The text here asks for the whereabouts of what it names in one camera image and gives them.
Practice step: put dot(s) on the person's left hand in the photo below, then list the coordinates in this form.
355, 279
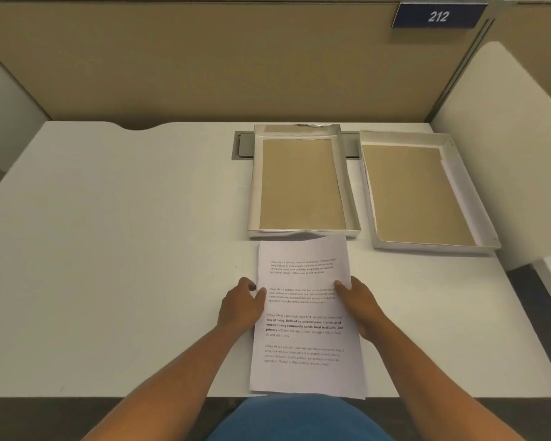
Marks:
238, 310

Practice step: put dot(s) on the person's left forearm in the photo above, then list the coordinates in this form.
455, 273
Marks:
174, 385

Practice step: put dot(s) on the person's right thumb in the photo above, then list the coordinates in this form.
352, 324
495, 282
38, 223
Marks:
342, 291

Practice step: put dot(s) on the blue number sign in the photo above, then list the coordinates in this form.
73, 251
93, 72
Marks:
438, 16

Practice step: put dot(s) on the person's blue clothing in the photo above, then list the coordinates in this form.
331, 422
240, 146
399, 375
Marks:
298, 422

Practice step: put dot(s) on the white tray with brown bottom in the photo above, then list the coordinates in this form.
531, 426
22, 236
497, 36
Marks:
298, 183
413, 192

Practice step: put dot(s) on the white rounded side divider panel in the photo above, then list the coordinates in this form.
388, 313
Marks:
509, 156

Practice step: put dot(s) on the person's right forearm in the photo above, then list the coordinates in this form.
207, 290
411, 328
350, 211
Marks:
431, 385

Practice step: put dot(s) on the person's left thumb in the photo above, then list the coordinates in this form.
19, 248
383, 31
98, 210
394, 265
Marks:
260, 299

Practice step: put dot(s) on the beige desk partition panel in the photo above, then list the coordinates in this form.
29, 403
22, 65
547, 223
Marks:
211, 64

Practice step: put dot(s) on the stack of printed paper sheets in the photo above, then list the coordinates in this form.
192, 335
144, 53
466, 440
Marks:
303, 270

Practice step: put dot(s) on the person's right hand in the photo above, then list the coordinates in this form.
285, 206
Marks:
362, 312

